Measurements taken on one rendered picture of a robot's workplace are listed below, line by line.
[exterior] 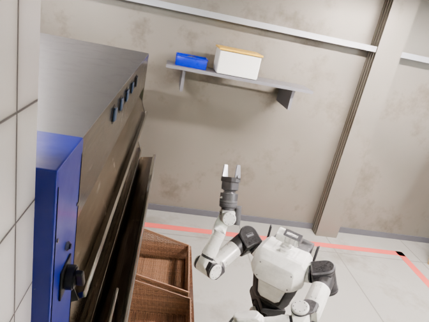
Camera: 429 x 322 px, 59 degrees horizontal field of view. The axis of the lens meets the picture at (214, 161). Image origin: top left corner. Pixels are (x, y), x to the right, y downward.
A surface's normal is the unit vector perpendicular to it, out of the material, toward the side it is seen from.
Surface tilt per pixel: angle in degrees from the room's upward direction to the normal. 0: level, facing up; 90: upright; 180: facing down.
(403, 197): 90
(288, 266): 45
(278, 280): 90
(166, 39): 90
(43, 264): 90
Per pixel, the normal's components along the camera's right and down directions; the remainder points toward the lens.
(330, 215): 0.10, 0.37
